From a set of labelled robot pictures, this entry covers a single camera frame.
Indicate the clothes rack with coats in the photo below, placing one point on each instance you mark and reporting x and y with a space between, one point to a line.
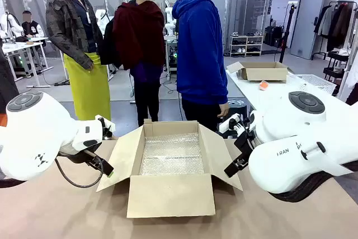
335 23

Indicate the person in blue hoodie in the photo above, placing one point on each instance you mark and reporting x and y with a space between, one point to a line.
198 48

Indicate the camo jacket person right forearm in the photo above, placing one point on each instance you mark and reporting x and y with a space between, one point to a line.
79 54

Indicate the white shoe rack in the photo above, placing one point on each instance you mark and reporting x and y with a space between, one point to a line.
246 46

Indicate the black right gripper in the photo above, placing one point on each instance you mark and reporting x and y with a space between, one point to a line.
244 145

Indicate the small orange item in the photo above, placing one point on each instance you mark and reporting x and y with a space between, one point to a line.
263 85

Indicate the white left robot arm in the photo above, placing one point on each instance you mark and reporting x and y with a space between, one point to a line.
33 132

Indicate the person in camo jacket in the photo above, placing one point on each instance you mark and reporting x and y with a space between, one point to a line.
64 26

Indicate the white plastic basket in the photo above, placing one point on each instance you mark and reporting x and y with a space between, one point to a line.
316 83

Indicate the seated person in varsity jacket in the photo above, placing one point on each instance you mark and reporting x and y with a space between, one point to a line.
32 29

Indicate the camo jacket person right hand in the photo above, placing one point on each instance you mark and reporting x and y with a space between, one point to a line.
89 65

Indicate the clear bubble wrap sheet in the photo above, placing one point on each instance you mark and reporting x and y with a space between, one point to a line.
172 152

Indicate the black equipment cases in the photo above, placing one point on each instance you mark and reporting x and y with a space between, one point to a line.
274 36

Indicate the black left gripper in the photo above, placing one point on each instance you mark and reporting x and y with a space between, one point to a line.
91 160

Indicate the white side table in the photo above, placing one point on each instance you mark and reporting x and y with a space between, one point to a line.
251 90

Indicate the dark grey stool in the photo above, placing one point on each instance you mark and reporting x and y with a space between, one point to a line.
237 107

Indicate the black tripod stand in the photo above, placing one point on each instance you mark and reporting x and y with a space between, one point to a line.
288 32

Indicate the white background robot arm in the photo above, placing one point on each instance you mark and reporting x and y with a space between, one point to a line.
170 23

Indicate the shallow cardboard box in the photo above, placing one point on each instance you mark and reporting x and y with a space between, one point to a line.
264 72

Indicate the black utility cart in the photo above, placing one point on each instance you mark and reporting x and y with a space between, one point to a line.
337 68

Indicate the blue hoodie person right forearm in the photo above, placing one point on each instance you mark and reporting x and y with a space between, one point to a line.
221 85

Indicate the grey door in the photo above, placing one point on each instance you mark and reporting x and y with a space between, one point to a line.
307 20

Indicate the open brown cardboard box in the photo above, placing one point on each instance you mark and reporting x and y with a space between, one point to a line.
170 194

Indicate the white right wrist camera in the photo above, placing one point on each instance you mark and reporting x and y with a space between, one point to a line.
228 124

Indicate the white desk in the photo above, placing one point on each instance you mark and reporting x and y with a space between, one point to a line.
16 47

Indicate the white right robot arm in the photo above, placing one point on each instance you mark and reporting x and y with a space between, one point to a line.
296 127

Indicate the blue hoodie person right hand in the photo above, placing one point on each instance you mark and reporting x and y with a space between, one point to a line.
223 110

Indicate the black bag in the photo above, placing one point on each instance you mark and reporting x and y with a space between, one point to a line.
107 43

